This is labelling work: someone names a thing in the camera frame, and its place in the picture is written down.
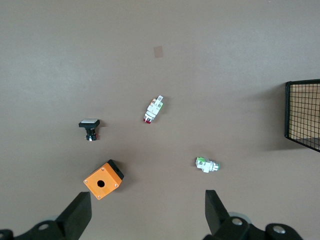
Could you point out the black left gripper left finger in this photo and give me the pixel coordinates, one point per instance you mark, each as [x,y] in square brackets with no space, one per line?
[75,215]

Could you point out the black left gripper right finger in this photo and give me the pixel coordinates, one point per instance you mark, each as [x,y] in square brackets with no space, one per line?
[217,217]

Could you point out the red push button switch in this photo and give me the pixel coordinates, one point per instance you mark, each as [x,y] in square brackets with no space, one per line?
[153,108]

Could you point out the black rectangular push button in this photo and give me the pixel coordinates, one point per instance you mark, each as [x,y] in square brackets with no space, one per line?
[88,123]

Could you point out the small rectangular tape patch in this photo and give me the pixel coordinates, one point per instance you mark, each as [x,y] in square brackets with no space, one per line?
[158,51]

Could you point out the orange button enclosure box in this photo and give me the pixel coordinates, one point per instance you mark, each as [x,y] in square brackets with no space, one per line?
[110,175]

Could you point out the green push button switch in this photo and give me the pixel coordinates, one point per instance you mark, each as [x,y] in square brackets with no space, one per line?
[206,165]

